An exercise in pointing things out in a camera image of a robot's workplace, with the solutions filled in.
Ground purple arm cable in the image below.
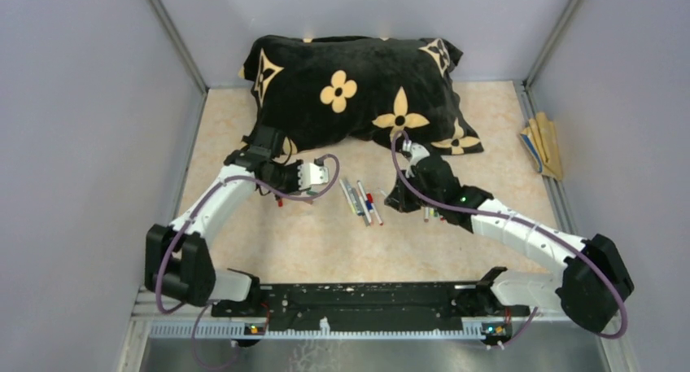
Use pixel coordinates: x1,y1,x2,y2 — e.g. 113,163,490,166
155,153,341,370
391,131,630,349

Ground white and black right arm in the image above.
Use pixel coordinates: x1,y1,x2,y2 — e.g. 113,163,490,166
386,150,635,339

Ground folded yellow and blue cloth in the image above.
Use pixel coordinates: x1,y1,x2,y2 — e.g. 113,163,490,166
518,112,564,182

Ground black pillow with cream flowers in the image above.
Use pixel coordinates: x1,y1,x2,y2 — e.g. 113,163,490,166
238,35,483,155

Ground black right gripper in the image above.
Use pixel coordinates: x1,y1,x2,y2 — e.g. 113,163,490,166
386,168,443,213

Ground white pen with light-green cap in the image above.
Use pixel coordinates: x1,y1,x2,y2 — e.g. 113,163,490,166
338,178,359,216

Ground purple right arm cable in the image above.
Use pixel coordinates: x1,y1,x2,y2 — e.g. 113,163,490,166
391,131,630,349

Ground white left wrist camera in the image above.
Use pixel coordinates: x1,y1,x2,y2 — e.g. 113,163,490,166
298,163,330,191

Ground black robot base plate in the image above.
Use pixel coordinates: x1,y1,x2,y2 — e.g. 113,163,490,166
211,282,530,332

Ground aluminium front frame rail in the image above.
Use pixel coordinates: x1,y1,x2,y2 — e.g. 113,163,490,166
116,282,640,372

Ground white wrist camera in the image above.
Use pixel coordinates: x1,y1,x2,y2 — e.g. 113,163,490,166
401,140,430,177
298,163,330,191

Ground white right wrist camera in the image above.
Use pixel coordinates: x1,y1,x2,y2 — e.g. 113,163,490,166
401,140,430,177

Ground white pen with red cap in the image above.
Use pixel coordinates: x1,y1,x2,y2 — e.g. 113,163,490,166
366,193,384,225

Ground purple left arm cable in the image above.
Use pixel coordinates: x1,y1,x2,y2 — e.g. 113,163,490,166
155,153,341,370

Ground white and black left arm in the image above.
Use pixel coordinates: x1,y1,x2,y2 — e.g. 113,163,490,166
144,125,306,318

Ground aluminium wall rail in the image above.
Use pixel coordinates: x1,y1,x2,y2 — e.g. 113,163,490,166
147,0,209,96

